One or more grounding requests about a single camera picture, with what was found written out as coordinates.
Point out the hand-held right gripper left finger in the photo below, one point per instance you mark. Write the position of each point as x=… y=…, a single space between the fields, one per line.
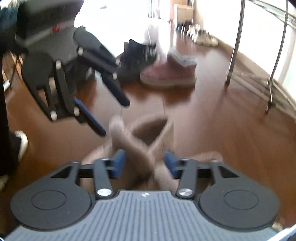
x=119 y=162

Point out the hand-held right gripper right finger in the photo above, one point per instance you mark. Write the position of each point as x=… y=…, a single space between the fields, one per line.
x=171 y=164

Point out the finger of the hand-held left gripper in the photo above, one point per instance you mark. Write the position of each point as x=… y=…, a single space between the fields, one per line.
x=111 y=85
x=90 y=115

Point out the beige knit slipper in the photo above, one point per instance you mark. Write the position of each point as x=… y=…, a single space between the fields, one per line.
x=138 y=157

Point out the black high-top boot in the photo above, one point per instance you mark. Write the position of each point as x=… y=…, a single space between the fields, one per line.
x=134 y=62

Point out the pink knit slipper boot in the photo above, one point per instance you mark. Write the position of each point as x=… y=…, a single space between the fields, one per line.
x=168 y=71

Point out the metal corner shoe rack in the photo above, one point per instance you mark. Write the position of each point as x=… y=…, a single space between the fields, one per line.
x=234 y=46

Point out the person's white shoe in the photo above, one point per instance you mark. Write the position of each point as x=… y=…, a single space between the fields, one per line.
x=23 y=143

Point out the person's leg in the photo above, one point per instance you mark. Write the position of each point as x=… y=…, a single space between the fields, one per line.
x=8 y=115

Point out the row of assorted sneakers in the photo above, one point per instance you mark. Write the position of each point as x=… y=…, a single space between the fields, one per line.
x=201 y=37

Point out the light wooden tv cabinet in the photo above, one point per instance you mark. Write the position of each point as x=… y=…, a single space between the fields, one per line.
x=183 y=12

